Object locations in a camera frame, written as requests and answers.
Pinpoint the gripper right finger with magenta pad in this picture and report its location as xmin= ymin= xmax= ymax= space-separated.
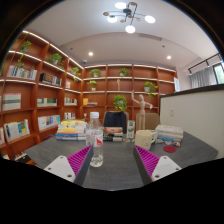
xmin=133 ymin=145 xmax=181 ymax=185

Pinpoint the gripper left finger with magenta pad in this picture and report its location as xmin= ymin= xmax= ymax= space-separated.
xmin=45 ymin=146 xmax=93 ymax=186

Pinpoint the clear plastic water bottle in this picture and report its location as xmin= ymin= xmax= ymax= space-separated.
xmin=86 ymin=112 xmax=103 ymax=168

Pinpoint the red round coaster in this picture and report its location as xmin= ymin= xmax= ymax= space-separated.
xmin=163 ymin=145 xmax=176 ymax=153

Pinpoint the cream ceramic mug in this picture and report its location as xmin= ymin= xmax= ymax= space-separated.
xmin=135 ymin=130 xmax=152 ymax=150

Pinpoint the green white cup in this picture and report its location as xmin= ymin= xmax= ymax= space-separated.
xmin=150 ymin=130 xmax=158 ymax=144

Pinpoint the white book stack right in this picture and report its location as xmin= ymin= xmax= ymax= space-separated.
xmin=155 ymin=125 xmax=183 ymax=141

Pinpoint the colourful book stack left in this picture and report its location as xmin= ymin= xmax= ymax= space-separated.
xmin=55 ymin=120 xmax=86 ymax=140

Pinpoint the green and white carton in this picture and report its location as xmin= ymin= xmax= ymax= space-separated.
xmin=127 ymin=120 xmax=135 ymax=139

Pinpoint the small book stack centre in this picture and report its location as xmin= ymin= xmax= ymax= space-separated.
xmin=103 ymin=127 xmax=123 ymax=142

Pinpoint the wooden artist mannequin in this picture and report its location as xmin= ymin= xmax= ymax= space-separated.
xmin=131 ymin=90 xmax=153 ymax=130

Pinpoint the potted plant behind chair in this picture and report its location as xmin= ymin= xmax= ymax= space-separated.
xmin=113 ymin=95 xmax=127 ymax=111

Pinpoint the grey curtain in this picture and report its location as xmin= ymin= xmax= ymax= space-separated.
xmin=190 ymin=67 xmax=217 ymax=88

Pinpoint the ceiling chandelier lamp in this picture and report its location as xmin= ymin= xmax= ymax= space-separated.
xmin=103 ymin=1 xmax=155 ymax=34

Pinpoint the white partition wall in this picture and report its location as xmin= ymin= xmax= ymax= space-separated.
xmin=159 ymin=84 xmax=224 ymax=158

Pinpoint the wooden bookshelf wall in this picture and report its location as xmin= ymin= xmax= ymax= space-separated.
xmin=0 ymin=31 xmax=177 ymax=160

